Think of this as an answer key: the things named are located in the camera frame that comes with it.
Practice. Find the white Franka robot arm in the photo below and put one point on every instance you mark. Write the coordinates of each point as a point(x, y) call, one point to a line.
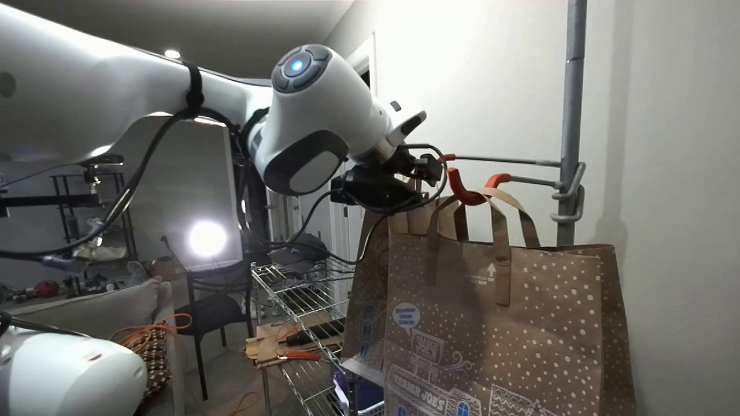
point(85, 92)

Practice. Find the black metal chair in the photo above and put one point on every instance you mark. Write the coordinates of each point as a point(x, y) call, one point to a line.
point(215, 312)

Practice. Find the brown Trader Joe's paper bag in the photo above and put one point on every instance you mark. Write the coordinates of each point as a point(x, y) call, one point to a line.
point(369, 285)
point(509, 330)

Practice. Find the blue plastic laundry basket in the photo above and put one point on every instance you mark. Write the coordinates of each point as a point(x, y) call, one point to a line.
point(360, 389)

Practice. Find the grey couch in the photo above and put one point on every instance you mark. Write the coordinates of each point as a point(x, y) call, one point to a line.
point(101, 303)

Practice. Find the grey metal pole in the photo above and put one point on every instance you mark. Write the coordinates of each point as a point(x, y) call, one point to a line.
point(575, 84)

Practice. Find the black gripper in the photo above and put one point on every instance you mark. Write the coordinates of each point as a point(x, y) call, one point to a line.
point(378, 188)

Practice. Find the dark background shelving unit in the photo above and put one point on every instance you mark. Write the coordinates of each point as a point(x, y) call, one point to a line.
point(116, 232)

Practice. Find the black horizontal bar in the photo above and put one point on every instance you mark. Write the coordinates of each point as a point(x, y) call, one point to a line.
point(48, 198)

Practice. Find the bright round lamp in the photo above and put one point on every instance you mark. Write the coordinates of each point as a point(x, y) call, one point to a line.
point(206, 239)

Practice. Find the orange-tipped metal hanger hook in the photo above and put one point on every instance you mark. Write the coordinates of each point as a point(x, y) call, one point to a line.
point(532, 181)

